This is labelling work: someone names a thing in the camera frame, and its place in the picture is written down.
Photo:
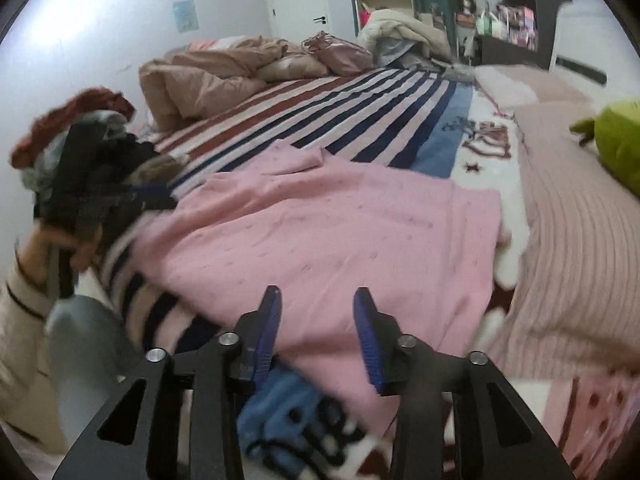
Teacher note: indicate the pink dotted knit garment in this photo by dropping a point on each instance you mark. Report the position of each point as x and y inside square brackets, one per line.
[325, 240]

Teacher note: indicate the green avocado plush toy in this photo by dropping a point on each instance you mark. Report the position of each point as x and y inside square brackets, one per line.
[617, 145]

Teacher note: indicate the pink satin bag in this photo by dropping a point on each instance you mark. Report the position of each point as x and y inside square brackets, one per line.
[345, 57]

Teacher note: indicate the person's leg in jeans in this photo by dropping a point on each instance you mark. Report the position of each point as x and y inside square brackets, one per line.
[85, 350]

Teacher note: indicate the striped printed bed sheet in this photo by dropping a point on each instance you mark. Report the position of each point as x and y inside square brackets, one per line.
[350, 110]

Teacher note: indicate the dark desk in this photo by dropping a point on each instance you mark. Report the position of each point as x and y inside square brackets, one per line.
[500, 50]

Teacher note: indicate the person's left hand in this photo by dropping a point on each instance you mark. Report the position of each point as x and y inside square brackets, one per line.
[35, 260]

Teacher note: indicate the red cloth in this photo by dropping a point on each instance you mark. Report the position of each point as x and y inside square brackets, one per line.
[75, 107]

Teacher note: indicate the white door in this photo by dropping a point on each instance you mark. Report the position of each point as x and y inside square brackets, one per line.
[295, 0]

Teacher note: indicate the white bed headboard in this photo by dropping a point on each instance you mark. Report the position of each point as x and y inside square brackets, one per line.
[575, 45]

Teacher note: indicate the beige duvet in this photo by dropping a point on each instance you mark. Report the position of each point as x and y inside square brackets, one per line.
[200, 85]

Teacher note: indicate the light blue wall poster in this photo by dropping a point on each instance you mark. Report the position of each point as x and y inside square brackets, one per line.
[184, 15]

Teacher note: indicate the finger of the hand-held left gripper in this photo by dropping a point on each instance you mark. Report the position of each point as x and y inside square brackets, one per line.
[155, 200]

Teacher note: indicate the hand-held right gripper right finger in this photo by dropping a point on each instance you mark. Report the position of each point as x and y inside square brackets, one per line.
[367, 340]

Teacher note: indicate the pink striped pillow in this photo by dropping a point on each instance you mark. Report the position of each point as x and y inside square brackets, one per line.
[215, 44]

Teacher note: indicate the pile of cream bedding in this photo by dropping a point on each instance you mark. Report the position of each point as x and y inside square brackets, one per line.
[395, 30]

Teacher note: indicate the brown cloth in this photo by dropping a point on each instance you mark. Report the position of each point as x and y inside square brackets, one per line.
[160, 167]

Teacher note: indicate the mannequin head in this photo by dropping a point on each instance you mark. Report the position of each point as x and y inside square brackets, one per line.
[466, 6]

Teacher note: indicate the grey cloth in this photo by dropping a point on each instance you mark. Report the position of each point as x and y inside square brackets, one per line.
[107, 120]

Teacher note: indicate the large pink ribbed pillow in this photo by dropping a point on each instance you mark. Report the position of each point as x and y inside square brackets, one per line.
[575, 260]

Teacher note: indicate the small pink pillow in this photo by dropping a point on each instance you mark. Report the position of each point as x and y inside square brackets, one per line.
[525, 82]

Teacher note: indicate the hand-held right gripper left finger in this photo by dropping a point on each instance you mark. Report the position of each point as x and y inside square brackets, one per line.
[265, 330]

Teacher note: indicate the person's left forearm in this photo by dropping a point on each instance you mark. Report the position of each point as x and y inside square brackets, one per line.
[20, 350]

